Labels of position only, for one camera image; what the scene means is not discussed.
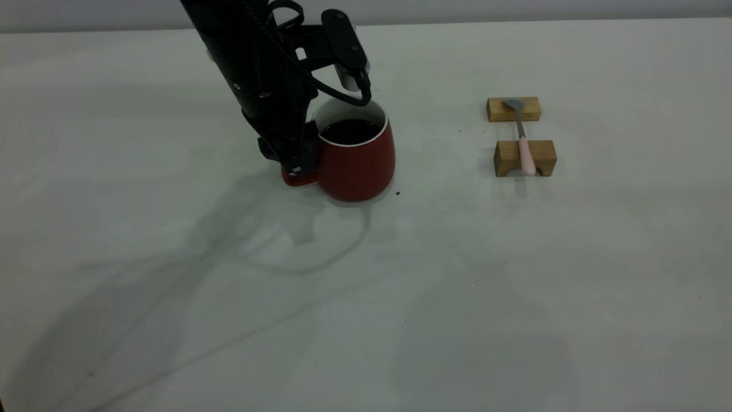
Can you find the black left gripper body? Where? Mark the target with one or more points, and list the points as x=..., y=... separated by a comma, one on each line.
x=269, y=91

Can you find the flat wooden block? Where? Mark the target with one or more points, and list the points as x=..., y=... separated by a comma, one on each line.
x=497, y=113

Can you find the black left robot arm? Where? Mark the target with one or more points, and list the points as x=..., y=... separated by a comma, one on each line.
x=229, y=26

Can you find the arched wooden block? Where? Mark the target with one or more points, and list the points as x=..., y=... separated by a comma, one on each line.
x=546, y=155

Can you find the red ceramic cup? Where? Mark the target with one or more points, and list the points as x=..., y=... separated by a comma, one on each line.
x=354, y=171

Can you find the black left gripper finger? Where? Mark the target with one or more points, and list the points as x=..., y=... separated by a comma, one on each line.
x=270, y=149
x=301, y=149

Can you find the dark coffee liquid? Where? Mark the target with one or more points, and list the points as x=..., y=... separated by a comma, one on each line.
x=349, y=131

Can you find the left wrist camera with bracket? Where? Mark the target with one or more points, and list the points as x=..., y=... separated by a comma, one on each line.
x=342, y=40

